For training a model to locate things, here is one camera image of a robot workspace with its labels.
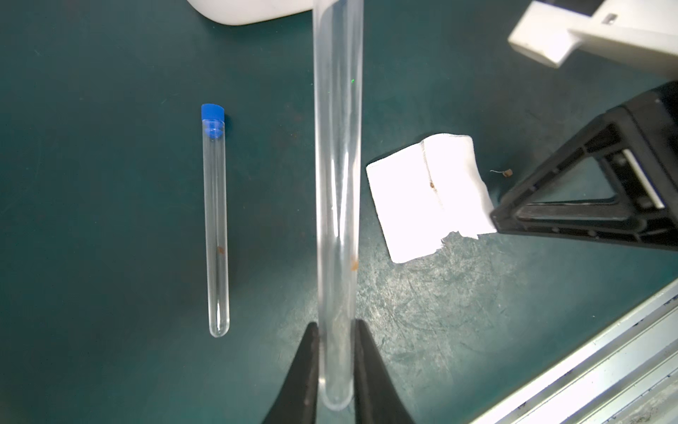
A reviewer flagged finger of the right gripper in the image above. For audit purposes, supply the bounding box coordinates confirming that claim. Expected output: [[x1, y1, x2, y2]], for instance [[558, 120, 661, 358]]
[[491, 81, 677, 251]]

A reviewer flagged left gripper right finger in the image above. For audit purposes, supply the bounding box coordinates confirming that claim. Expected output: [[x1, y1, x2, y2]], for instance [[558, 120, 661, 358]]
[[354, 320, 415, 424]]

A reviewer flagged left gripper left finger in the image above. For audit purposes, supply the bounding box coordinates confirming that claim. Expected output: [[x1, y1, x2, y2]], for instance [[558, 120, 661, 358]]
[[262, 323, 320, 424]]

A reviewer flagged white wipe cloth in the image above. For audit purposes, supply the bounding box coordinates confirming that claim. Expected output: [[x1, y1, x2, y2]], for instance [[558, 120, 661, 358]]
[[367, 134, 497, 263]]

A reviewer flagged test tube blue cap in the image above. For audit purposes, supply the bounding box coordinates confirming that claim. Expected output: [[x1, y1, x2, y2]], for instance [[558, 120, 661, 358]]
[[313, 1, 364, 411], [201, 104, 230, 337]]

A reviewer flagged green table mat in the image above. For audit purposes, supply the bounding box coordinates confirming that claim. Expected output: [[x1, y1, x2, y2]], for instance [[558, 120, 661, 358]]
[[1, 1, 677, 423]]

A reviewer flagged white rectangular tray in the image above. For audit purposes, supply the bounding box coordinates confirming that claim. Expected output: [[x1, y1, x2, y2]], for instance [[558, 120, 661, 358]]
[[188, 0, 314, 26]]

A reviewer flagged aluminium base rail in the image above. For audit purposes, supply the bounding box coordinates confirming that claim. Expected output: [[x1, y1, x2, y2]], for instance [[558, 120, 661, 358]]
[[476, 282, 677, 423]]

